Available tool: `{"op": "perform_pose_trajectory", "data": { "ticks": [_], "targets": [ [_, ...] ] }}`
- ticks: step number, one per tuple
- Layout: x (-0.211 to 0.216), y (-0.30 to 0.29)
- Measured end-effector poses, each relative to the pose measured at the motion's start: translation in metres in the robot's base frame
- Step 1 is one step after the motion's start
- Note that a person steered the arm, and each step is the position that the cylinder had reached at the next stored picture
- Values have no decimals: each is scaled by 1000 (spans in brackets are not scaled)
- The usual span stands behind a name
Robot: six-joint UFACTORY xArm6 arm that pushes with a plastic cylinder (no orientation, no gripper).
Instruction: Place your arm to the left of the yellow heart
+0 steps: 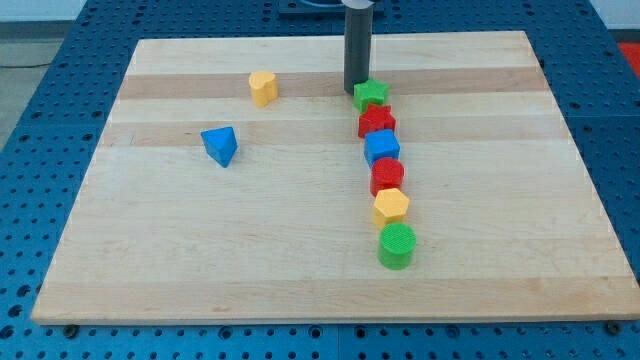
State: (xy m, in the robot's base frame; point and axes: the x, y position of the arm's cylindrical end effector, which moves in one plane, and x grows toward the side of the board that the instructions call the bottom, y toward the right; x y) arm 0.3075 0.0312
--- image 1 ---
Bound yellow heart block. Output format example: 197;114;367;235
248;70;279;108

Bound red cylinder block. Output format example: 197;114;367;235
370;157;405;196

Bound blue cube block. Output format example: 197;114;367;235
364;129;400;167

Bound yellow hexagon block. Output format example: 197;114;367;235
372;188;410;229

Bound red star block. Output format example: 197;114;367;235
357;103;396;138

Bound light wooden board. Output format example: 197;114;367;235
32;31;639;325

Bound green cylinder block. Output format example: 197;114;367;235
377;223;417;270

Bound green star block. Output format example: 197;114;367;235
353;78;389;113

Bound blue triangle block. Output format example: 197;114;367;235
200;126;238;168

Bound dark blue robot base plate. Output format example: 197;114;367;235
276;0;385;22

